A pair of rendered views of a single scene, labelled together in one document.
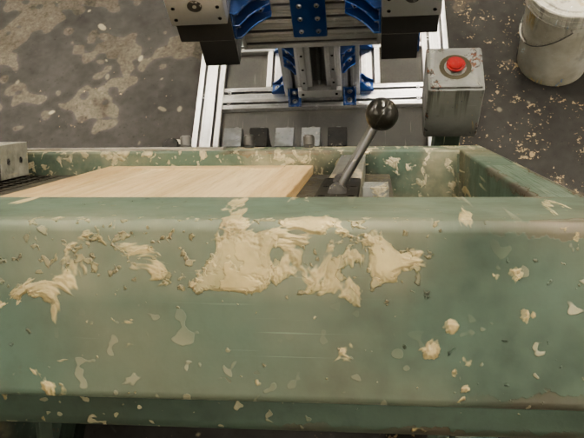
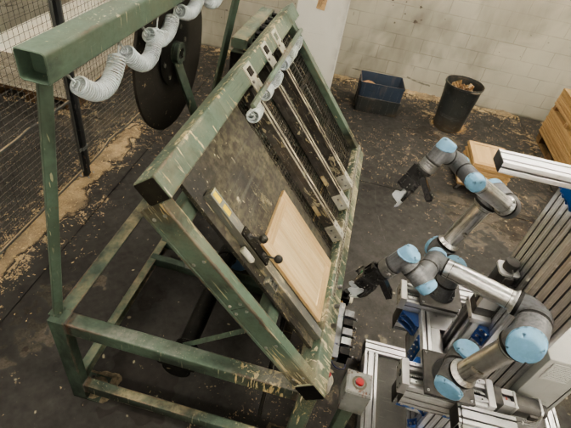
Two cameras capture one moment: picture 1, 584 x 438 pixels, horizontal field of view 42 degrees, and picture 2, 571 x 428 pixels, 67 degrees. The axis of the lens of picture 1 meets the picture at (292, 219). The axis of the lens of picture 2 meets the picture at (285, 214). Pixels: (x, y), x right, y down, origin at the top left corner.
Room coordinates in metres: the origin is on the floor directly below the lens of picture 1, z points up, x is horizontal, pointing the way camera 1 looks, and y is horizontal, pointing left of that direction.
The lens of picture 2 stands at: (0.44, -1.39, 2.75)
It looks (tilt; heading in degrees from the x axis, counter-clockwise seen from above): 41 degrees down; 83
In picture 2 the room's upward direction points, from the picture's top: 11 degrees clockwise
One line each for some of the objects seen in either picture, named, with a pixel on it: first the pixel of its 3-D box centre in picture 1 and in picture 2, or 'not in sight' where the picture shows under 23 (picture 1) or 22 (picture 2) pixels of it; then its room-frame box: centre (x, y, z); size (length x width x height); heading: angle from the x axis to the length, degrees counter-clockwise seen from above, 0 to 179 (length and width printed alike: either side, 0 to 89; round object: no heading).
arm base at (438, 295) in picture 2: not in sight; (443, 285); (1.53, 0.09, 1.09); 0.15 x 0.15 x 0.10
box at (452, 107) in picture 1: (451, 94); (354, 391); (1.05, -0.40, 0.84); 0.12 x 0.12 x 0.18; 78
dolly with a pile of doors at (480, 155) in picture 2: not in sight; (478, 167); (3.05, 2.76, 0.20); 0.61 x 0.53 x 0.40; 79
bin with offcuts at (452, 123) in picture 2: not in sight; (455, 104); (3.11, 4.06, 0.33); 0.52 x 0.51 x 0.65; 79
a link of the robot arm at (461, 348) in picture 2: not in sight; (462, 357); (1.43, -0.40, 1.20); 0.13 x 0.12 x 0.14; 54
